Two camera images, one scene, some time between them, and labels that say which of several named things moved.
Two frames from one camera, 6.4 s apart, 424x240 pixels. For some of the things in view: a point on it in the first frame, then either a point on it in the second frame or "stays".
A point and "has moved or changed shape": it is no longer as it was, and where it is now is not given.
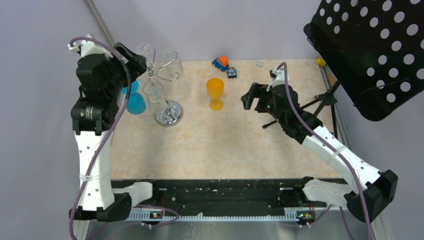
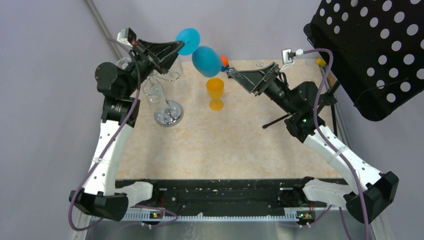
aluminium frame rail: x=92 y=9 stays
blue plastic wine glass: x=136 y=104 has moved or changed shape
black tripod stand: x=328 y=98 stays
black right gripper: x=257 y=90 -> x=250 y=80
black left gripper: x=136 y=63 -> x=163 y=53
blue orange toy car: x=221 y=63 stays
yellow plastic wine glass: x=215 y=87 stays
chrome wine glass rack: x=167 y=113 stays
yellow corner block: x=320 y=62 stays
